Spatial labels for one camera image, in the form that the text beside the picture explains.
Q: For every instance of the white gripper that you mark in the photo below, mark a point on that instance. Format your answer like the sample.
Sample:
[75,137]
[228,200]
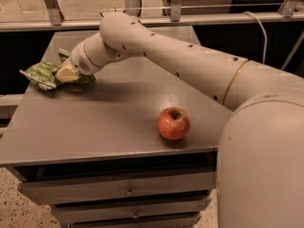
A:
[79,61]

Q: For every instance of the green jalapeno chip bag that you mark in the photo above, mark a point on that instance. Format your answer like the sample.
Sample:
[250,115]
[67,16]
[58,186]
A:
[43,73]

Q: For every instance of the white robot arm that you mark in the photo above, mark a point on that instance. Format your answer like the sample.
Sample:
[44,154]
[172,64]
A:
[260,173]

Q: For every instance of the grey drawer cabinet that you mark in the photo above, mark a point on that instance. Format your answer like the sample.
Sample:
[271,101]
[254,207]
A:
[94,154]

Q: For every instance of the red apple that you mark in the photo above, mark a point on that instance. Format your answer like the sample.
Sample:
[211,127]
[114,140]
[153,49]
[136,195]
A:
[173,123]

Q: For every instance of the metal guard rail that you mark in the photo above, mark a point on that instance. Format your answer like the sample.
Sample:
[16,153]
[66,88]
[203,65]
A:
[26,15]

